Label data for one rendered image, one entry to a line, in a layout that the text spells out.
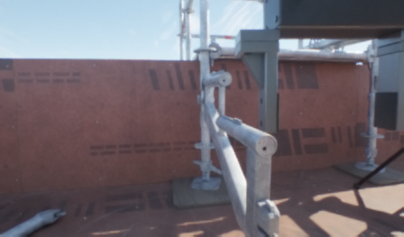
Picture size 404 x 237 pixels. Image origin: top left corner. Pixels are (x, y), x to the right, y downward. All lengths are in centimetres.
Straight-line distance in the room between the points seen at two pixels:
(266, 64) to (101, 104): 107
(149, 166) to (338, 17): 113
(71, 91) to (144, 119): 40
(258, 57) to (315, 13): 6
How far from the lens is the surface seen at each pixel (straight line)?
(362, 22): 25
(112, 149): 123
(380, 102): 30
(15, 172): 145
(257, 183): 49
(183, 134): 118
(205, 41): 108
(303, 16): 22
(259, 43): 21
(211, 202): 100
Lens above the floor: 50
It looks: 4 degrees down
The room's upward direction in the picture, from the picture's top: 1 degrees counter-clockwise
